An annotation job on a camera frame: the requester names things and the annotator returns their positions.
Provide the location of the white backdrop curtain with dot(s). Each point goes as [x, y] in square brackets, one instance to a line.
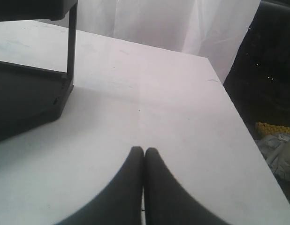
[213, 29]

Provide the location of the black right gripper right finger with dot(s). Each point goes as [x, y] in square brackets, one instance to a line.
[166, 201]

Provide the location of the crumpled grey plastic bag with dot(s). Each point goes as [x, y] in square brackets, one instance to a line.
[275, 149]

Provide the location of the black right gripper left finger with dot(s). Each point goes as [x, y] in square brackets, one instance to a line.
[120, 202]

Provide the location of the yellow knitted cloth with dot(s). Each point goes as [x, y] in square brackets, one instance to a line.
[265, 129]

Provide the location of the black two-tier shelf rack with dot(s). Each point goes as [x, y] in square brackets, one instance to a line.
[31, 96]

